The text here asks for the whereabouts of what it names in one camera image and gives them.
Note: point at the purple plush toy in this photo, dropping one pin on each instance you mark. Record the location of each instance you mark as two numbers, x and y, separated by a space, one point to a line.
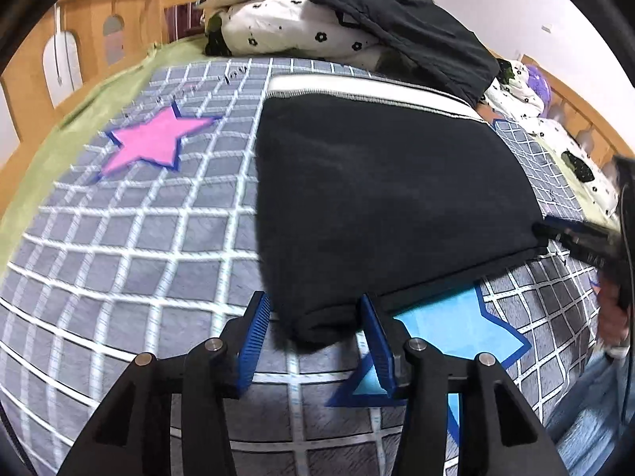
538 84

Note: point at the green blanket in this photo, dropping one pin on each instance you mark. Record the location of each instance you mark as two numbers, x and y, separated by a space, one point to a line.
59 124

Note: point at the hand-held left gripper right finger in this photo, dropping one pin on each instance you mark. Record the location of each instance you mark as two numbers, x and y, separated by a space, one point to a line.
381 349

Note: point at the person's blue jeans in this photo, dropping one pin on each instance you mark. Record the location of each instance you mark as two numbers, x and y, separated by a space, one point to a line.
590 406

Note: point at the grey checked blanket with stars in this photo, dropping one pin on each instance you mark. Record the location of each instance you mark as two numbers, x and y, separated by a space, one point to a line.
149 238

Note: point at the black pants with white stripe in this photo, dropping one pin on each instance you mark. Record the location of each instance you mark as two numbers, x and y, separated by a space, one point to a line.
387 193

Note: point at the person's right hand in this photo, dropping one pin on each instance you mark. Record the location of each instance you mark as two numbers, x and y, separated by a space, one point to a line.
611 317

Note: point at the white slatted appliance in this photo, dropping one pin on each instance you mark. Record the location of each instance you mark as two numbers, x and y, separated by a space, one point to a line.
62 59

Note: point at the black jacket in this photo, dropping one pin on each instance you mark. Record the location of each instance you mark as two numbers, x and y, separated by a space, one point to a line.
411 29

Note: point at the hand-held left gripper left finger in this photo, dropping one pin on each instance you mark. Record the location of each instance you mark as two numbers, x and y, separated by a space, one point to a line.
253 344

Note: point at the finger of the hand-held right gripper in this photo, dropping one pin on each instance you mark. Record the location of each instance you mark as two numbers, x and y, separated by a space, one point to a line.
570 238

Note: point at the white floral bed sheet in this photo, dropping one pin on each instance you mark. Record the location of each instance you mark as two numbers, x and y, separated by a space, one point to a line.
560 144

